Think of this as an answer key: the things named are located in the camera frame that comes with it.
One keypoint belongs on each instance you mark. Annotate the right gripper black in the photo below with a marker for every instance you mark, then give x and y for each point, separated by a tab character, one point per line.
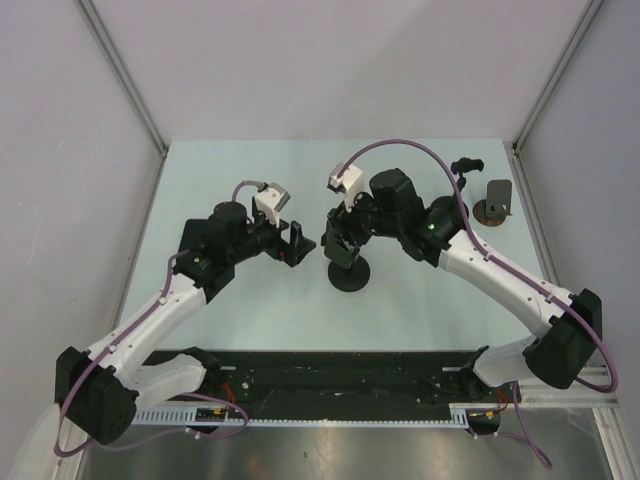
343	219

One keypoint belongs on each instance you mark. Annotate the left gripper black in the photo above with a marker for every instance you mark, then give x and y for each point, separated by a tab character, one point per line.
293	252

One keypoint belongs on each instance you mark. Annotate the black round-base phone stand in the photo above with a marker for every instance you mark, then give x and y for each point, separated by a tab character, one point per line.
462	172

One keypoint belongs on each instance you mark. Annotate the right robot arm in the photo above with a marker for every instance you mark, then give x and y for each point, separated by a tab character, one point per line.
563	326

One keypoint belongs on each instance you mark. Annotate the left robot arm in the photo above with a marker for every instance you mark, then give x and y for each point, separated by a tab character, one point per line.
102	388

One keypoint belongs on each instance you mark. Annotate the wooden-base metal phone stand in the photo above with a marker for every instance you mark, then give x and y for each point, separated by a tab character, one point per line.
495	208

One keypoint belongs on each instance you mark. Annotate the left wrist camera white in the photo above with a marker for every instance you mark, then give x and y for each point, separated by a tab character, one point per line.
270	201

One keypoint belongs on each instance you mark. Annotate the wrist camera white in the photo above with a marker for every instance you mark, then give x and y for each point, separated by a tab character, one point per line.
270	201
350	183

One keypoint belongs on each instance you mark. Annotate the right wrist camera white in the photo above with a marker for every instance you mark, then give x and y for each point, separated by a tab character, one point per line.
350	183

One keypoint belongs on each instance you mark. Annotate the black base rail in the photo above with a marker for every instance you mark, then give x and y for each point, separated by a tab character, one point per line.
347	385

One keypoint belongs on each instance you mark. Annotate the white slotted cable duct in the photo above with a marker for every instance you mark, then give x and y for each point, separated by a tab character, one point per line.
193	416

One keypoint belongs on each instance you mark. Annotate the aluminium corner post left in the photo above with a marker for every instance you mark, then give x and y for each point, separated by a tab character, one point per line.
115	61

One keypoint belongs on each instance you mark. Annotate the aluminium corner post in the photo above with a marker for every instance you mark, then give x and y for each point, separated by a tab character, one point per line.
569	52
115	61

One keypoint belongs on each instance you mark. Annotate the aluminium corner post right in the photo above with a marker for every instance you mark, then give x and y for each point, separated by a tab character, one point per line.
569	52

